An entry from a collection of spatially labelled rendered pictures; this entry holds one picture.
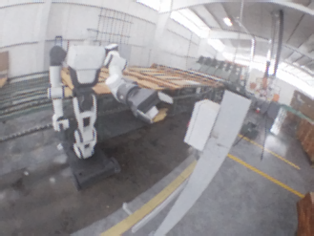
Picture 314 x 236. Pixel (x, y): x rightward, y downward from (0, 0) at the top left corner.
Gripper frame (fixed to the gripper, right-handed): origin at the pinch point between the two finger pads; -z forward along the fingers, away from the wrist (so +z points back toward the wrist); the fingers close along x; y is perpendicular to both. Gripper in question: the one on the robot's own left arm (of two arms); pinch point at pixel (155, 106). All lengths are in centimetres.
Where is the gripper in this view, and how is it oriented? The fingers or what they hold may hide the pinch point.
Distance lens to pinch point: 43.0
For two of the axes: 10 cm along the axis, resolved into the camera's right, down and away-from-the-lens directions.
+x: 6.6, -6.3, 4.0
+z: -7.3, -4.0, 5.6
